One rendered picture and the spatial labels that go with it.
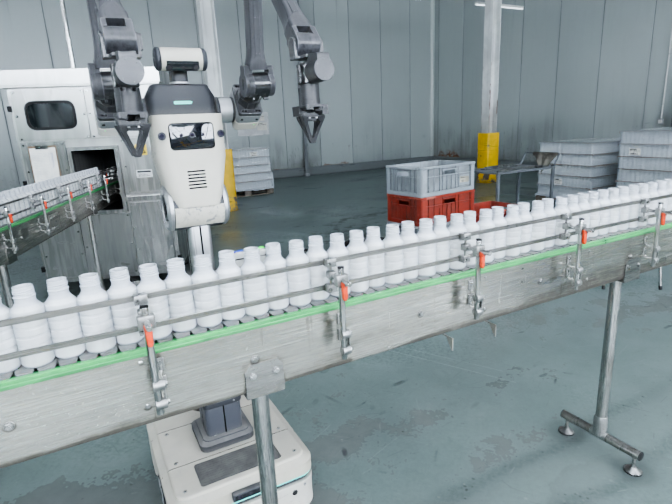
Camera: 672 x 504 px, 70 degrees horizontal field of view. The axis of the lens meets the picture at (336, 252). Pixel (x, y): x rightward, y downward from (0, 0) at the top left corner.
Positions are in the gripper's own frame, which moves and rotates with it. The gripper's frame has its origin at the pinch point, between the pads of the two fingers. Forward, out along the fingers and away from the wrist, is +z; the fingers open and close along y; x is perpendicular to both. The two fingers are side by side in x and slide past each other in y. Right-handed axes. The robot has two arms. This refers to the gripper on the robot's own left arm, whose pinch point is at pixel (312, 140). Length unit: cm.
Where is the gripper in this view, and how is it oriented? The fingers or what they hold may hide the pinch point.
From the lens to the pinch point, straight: 135.8
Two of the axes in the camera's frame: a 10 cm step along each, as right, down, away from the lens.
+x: -8.8, 1.7, -4.4
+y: -4.7, -1.8, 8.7
